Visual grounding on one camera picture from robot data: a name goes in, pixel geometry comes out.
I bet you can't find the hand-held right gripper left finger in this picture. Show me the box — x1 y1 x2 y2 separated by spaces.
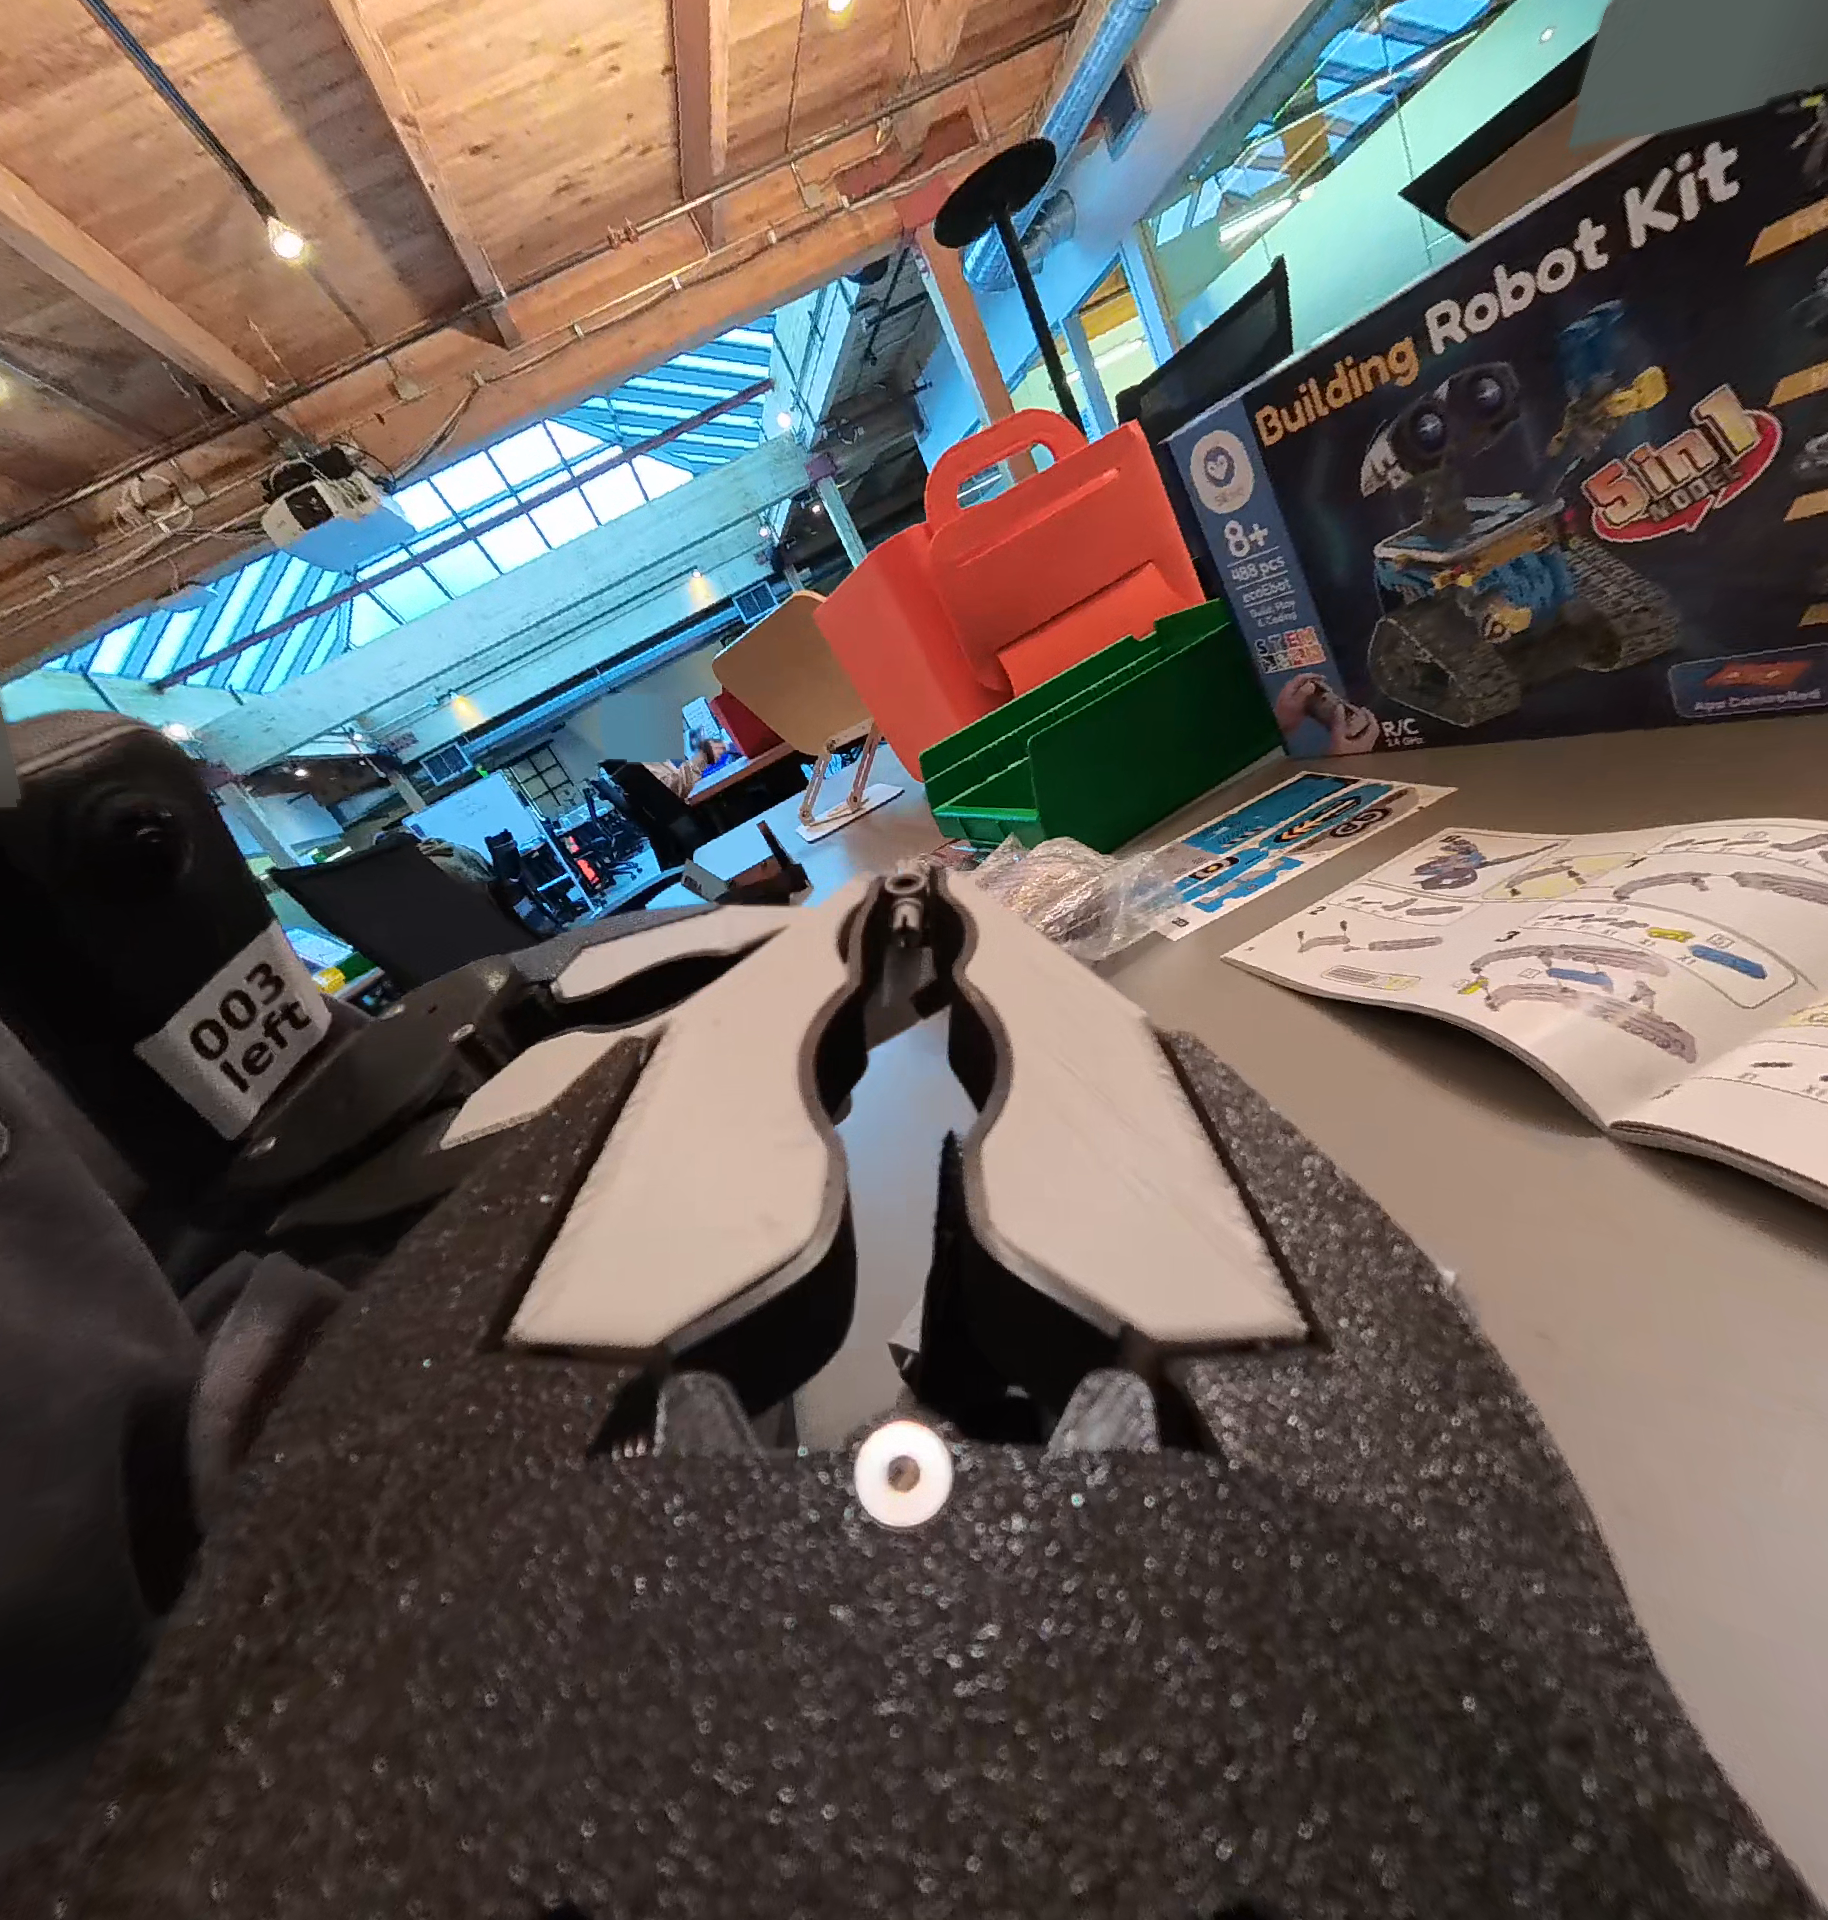
505 875 883 1419

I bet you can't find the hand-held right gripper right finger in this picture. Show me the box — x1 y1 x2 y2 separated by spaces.
913 870 1309 1425

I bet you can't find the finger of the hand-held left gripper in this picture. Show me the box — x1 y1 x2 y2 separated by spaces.
437 1030 660 1154
547 905 799 1013

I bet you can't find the grey desk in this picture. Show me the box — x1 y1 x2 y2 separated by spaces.
614 720 1828 1920

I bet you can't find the black electronic device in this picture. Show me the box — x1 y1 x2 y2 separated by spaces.
682 855 814 911

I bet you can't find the clear plastic bag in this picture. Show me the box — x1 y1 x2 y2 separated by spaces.
974 837 1185 963

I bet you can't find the tan board on white stand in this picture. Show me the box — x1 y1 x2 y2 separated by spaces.
710 591 907 843

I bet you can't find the blue sticker sheet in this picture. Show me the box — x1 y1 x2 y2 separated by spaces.
1155 772 1455 939

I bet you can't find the green storage bin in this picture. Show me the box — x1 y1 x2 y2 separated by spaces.
917 600 1246 854

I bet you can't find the orange plastic container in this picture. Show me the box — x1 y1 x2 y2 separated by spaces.
811 408 1209 782

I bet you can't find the white instruction booklet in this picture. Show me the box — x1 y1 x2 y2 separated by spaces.
1220 819 1828 1233

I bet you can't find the white ceiling-mounted device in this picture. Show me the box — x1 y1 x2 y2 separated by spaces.
256 441 412 571

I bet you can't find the black monitor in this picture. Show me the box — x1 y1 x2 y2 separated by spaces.
1116 256 1294 430

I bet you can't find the black round-top pole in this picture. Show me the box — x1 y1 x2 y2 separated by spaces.
932 138 1095 438

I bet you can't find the toy robot kit box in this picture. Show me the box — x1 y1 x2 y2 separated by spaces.
1161 67 1828 759

